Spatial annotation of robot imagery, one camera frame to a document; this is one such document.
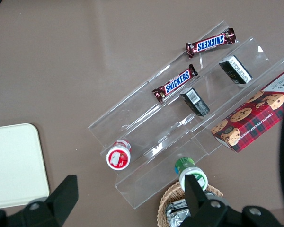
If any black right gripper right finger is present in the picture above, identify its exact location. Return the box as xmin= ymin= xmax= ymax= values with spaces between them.
xmin=182 ymin=174 xmax=228 ymax=227

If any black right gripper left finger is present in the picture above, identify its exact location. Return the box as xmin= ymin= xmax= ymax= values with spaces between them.
xmin=8 ymin=175 xmax=79 ymax=227

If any light wicker basket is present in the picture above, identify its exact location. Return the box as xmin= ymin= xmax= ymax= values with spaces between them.
xmin=158 ymin=181 xmax=224 ymax=227

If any beige rectangular serving tray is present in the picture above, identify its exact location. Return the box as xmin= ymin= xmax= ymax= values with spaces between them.
xmin=0 ymin=122 xmax=50 ymax=210

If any foil wrapped food pack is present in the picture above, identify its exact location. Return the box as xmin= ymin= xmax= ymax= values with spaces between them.
xmin=165 ymin=205 xmax=192 ymax=227
xmin=169 ymin=198 xmax=189 ymax=210

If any green yogurt cup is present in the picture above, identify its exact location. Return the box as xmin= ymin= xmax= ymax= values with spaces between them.
xmin=174 ymin=157 xmax=208 ymax=192

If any red strawberry yogurt cup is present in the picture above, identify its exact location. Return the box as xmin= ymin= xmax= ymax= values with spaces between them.
xmin=106 ymin=139 xmax=133 ymax=170

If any clear acrylic stepped display stand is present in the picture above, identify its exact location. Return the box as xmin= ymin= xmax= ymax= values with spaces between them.
xmin=88 ymin=20 xmax=284 ymax=210

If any red tartan shortbread cookie box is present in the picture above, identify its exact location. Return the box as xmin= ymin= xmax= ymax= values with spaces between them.
xmin=210 ymin=67 xmax=284 ymax=154

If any small black carton box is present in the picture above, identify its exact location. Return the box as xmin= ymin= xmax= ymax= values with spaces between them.
xmin=218 ymin=55 xmax=253 ymax=85
xmin=179 ymin=87 xmax=210 ymax=117

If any Snickers chocolate bar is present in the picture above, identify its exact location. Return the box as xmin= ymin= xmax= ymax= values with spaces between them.
xmin=186 ymin=27 xmax=236 ymax=59
xmin=152 ymin=63 xmax=199 ymax=103

